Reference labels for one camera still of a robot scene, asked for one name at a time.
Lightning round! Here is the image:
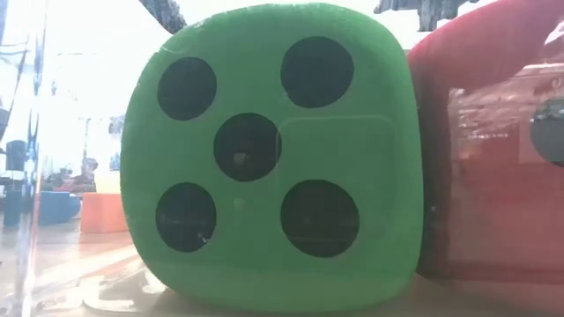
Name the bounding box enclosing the red foam die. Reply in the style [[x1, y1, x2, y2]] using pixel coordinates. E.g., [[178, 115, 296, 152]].
[[407, 0, 564, 283]]

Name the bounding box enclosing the blue single-stud block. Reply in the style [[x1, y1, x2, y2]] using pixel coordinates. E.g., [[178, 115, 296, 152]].
[[38, 190, 83, 226]]

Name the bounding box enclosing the green foam die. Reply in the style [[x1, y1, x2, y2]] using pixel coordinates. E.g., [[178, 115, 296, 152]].
[[120, 3, 425, 313]]

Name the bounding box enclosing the orange angled block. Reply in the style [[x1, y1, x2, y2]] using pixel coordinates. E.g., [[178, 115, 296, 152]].
[[80, 192, 129, 233]]

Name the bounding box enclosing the clear plastic bin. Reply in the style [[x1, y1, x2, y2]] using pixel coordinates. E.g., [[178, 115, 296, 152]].
[[17, 0, 564, 317]]

